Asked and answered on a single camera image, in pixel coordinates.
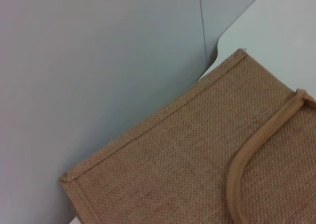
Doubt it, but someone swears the brown jute handbag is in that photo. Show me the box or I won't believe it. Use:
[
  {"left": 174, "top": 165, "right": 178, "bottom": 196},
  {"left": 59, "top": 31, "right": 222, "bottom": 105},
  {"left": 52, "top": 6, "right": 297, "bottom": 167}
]
[{"left": 59, "top": 48, "right": 316, "bottom": 224}]

